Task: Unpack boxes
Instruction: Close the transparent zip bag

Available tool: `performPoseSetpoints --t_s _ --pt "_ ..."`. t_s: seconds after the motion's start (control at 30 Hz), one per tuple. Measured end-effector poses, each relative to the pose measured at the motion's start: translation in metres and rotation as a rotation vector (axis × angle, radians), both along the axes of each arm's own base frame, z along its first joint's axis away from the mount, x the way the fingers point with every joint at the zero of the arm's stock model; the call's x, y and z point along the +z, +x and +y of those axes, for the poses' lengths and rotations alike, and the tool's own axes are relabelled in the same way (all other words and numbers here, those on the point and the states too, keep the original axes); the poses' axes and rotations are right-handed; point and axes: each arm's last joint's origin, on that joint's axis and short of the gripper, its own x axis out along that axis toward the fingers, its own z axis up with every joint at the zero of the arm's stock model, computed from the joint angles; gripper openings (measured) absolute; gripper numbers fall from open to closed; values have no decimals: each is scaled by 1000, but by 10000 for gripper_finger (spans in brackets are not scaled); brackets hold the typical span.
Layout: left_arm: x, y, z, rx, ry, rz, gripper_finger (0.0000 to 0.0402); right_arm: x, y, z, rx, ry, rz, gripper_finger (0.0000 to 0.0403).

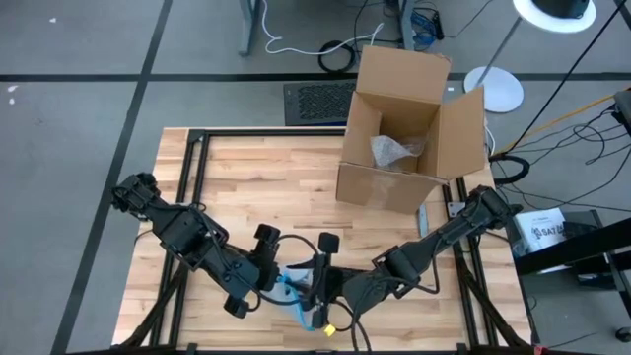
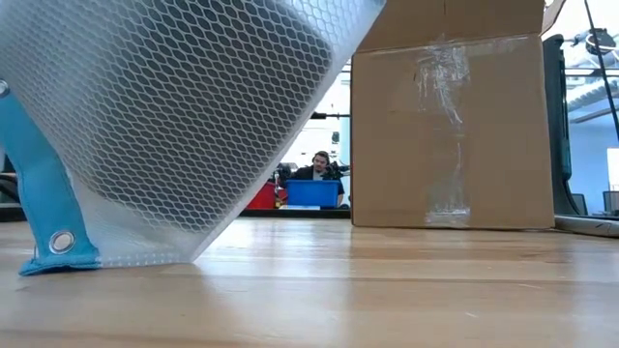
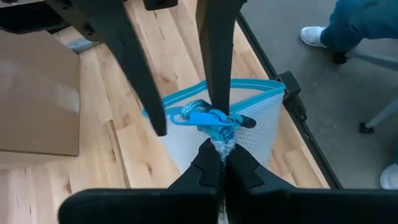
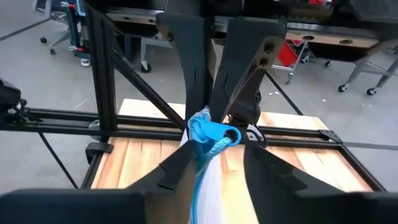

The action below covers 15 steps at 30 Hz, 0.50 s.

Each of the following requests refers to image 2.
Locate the brown cardboard shipping box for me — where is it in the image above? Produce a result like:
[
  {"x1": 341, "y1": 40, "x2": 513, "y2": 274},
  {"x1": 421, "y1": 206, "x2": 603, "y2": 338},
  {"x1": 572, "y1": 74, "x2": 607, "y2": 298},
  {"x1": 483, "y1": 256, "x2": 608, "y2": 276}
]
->
[{"x1": 349, "y1": 0, "x2": 568, "y2": 231}]

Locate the blue and white bubble mailer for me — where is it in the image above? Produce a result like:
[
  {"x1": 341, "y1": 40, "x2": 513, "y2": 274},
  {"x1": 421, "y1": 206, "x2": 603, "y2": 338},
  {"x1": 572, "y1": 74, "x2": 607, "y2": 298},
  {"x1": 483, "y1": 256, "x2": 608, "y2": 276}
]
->
[{"x1": 0, "y1": 0, "x2": 388, "y2": 277}]

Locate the person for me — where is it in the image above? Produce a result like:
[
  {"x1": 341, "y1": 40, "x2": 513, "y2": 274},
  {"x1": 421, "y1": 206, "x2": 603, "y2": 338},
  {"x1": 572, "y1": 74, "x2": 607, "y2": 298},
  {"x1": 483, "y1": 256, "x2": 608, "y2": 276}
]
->
[{"x1": 291, "y1": 150, "x2": 346, "y2": 195}]

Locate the blue tote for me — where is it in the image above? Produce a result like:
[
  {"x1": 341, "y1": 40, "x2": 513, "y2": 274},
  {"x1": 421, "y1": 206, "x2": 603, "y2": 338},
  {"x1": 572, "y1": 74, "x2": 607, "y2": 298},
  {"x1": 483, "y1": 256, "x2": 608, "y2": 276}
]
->
[{"x1": 284, "y1": 179, "x2": 340, "y2": 210}]

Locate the large red tote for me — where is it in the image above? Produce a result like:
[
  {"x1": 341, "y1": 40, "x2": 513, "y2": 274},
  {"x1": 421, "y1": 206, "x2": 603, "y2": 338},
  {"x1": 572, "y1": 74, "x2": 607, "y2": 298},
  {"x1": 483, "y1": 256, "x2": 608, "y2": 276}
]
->
[{"x1": 246, "y1": 180, "x2": 287, "y2": 211}]

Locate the black slanted frame strut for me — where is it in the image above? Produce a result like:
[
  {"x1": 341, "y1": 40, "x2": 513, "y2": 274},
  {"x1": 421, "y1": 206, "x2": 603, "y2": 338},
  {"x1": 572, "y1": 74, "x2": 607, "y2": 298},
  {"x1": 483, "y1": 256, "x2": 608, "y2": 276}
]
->
[{"x1": 581, "y1": 0, "x2": 619, "y2": 142}]

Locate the black ceiling cable reel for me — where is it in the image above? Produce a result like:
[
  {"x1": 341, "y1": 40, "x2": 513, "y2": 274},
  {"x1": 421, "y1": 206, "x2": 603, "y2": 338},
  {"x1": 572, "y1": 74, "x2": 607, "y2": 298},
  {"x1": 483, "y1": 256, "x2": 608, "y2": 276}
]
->
[{"x1": 584, "y1": 27, "x2": 619, "y2": 55}]

